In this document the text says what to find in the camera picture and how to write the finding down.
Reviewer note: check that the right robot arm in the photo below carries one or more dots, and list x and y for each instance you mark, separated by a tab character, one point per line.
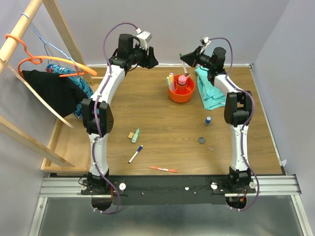
237	113

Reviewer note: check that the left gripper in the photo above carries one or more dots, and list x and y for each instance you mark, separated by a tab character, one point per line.
149	61

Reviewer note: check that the green cap white marker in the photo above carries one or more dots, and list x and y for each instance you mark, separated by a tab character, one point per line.
183	65

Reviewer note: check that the teal folded cloth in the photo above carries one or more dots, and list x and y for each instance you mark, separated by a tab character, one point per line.
211	96

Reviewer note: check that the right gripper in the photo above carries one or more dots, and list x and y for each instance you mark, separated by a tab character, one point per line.
192	58

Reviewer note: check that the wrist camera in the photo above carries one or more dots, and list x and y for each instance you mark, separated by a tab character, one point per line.
205	42
144	37

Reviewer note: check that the wooden tray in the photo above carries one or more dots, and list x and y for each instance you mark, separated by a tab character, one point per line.
73	145

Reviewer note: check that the black garment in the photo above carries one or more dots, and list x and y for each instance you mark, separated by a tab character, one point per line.
58	92

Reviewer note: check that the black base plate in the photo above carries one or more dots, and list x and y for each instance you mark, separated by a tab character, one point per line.
165	190

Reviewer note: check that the blue patterned garment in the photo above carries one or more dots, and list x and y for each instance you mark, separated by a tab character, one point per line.
77	80

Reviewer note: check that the blue cap white marker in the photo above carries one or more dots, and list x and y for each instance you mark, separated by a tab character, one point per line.
135	154

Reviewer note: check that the small green correction bottle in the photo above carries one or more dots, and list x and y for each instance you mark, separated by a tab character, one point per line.
135	136

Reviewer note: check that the orange divided round container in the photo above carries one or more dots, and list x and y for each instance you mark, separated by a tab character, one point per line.
181	94

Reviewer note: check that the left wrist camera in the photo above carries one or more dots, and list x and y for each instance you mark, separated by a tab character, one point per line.
144	37

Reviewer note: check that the grey round cap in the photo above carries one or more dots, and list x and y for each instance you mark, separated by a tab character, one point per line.
201	140

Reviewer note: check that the aluminium rail frame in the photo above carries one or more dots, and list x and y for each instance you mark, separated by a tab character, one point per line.
275	209

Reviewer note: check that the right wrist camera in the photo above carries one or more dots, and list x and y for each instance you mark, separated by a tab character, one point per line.
205	42

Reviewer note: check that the wooden clothes rack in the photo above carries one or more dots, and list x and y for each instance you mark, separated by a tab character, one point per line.
30	120

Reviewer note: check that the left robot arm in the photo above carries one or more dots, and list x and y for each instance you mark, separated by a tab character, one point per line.
97	115

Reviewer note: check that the green highlighter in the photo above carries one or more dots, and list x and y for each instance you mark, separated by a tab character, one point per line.
169	83

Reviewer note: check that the blue wire hanger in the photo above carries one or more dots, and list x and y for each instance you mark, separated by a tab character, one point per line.
44	46

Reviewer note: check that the orange pen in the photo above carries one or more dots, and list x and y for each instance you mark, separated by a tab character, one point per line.
163	169

